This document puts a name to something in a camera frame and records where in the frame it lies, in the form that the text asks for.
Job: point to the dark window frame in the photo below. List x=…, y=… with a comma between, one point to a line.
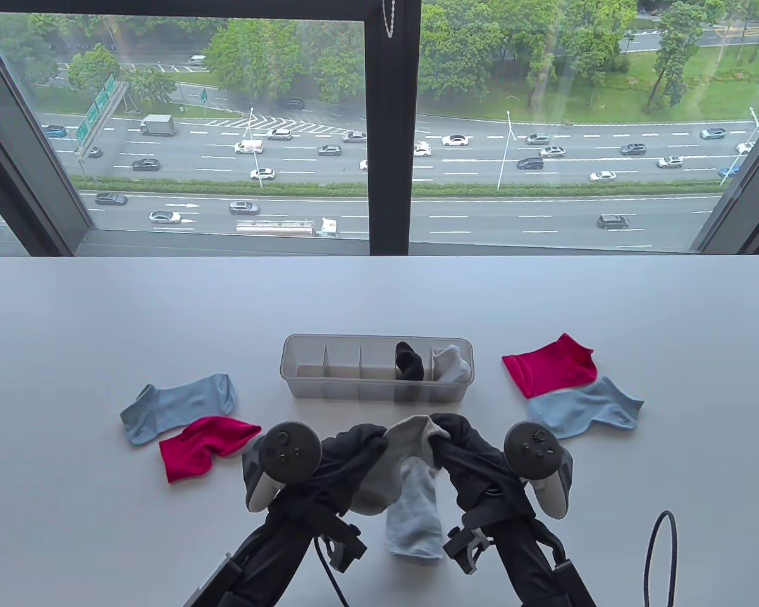
x=389, y=158

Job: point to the person's right forearm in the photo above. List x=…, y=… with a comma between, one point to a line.
x=525, y=563

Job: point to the clear plastic divided organizer box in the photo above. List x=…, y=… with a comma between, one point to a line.
x=335, y=389

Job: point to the person's right hand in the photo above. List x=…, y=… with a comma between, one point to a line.
x=474, y=468

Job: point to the person's left hand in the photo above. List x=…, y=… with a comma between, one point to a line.
x=348, y=455

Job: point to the black box with white label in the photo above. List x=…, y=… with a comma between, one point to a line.
x=575, y=585
x=209, y=585

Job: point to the grey handheld controller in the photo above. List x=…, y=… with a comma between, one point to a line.
x=534, y=449
x=288, y=449

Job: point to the person's left forearm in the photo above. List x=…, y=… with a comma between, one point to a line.
x=272, y=563

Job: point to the white sock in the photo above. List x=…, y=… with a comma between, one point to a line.
x=460, y=373
x=443, y=354

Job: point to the light blue sock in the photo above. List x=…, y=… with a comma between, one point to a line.
x=582, y=411
x=177, y=404

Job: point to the green road sign gantry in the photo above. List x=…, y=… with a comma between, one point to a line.
x=92, y=117

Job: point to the grey sock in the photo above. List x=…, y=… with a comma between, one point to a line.
x=414, y=525
x=392, y=455

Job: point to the red sock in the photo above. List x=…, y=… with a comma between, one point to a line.
x=190, y=452
x=550, y=370

